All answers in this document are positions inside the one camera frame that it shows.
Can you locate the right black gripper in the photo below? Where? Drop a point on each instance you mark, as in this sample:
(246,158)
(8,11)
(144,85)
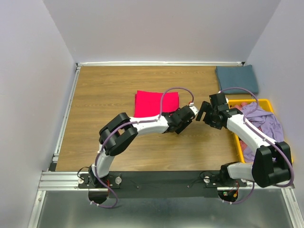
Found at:
(206,107)

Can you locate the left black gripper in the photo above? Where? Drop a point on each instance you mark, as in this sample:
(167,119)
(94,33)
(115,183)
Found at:
(183,127)

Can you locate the red t shirt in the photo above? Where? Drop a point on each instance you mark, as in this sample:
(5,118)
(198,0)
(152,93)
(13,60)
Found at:
(147,104)

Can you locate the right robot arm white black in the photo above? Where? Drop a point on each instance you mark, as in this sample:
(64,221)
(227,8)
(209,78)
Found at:
(272,163)

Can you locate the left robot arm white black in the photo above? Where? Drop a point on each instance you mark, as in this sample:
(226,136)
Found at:
(118,134)

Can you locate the yellow plastic bin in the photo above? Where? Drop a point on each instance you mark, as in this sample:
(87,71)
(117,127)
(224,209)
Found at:
(247,155)

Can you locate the pink garment in bin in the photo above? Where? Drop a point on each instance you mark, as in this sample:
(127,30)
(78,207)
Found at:
(240,107)

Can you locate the folded grey-blue t shirt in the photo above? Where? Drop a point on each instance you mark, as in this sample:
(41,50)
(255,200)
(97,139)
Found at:
(237,76)

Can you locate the lavender t shirt in bin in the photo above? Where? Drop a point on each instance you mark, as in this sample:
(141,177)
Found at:
(265,121)

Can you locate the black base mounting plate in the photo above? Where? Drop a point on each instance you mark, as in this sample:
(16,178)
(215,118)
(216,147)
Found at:
(157,184)

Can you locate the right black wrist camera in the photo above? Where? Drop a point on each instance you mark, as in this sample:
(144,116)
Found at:
(218,102)

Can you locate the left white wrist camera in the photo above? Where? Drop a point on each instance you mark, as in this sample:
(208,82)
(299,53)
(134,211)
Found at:
(184,114)

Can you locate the aluminium left side rail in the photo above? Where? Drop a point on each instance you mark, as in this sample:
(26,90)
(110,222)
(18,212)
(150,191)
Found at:
(56,153)

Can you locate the aluminium rail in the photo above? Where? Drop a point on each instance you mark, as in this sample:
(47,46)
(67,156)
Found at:
(56,153)
(59,181)

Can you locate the aluminium front rail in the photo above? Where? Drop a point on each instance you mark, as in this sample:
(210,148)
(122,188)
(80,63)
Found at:
(59,181)

